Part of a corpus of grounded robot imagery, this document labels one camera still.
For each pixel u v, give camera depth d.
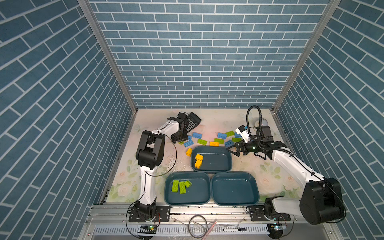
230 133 1.05
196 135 1.02
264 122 1.03
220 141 1.02
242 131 0.75
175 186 0.82
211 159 0.93
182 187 0.81
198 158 0.91
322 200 0.41
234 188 0.83
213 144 1.00
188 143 1.00
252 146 0.72
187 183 0.81
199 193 0.83
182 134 0.89
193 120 1.11
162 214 0.73
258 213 0.74
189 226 0.70
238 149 0.72
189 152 0.93
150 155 0.56
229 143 0.99
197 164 0.88
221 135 1.02
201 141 1.02
